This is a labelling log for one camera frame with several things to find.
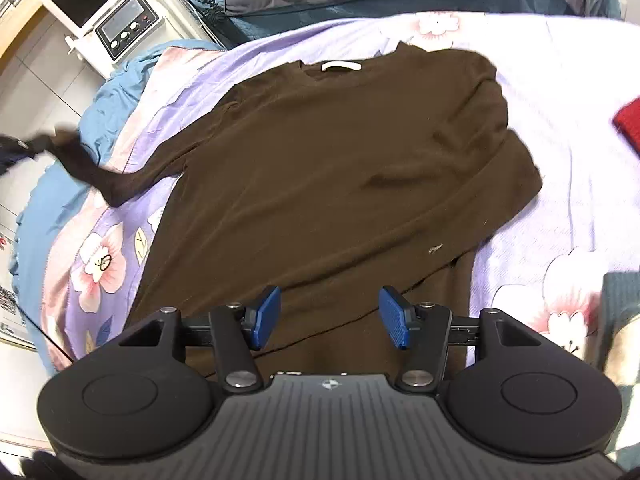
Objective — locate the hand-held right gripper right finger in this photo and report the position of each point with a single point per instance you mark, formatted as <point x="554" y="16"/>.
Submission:
<point x="395" y="317"/>

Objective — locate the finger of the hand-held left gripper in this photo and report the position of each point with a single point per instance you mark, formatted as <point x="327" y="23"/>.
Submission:
<point x="15" y="152"/>

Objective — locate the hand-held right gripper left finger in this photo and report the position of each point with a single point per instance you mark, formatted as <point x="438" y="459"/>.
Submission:
<point x="265" y="317"/>

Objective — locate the dark brown sweater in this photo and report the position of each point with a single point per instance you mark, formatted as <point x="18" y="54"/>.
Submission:
<point x="325" y="185"/>

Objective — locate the blue quilt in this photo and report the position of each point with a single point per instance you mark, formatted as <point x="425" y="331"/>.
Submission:
<point x="115" y="90"/>

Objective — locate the white machine with knobs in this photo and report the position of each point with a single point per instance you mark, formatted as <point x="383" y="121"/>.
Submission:
<point x="127" y="25"/>

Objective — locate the green checkered knit sweater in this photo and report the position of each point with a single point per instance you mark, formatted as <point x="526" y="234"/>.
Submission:
<point x="620" y="320"/>

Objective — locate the purple floral bed sheet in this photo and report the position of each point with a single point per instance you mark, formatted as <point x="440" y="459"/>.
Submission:
<point x="550" y="110"/>

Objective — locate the red knit garment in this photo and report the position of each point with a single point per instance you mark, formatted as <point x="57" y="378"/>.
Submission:
<point x="630" y="122"/>

